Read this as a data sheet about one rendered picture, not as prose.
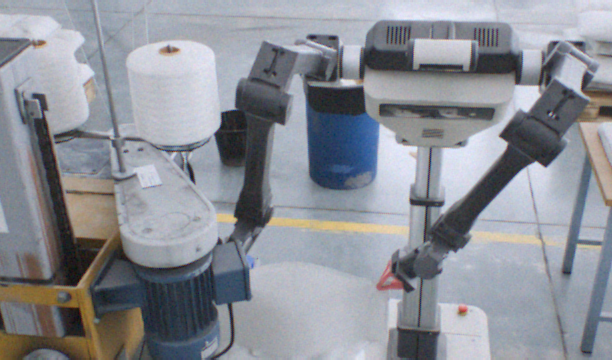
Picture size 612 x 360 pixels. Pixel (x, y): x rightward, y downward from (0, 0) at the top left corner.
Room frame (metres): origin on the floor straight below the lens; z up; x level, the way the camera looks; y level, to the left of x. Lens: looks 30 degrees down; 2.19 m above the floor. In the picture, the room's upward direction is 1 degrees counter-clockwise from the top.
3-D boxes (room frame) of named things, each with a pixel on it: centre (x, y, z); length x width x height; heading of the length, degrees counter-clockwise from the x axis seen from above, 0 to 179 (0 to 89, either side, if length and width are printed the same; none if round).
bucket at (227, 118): (3.95, 0.42, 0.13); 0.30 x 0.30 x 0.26
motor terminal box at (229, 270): (1.20, 0.16, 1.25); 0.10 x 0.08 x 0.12; 16
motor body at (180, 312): (1.17, 0.26, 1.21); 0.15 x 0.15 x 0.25
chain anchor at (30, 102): (1.13, 0.44, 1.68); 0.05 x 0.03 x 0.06; 171
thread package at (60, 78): (1.36, 0.51, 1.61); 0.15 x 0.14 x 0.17; 81
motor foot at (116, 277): (1.15, 0.35, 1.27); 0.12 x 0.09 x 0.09; 171
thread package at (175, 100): (1.32, 0.25, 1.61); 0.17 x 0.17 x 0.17
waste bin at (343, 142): (3.75, -0.21, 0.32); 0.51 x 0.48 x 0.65; 171
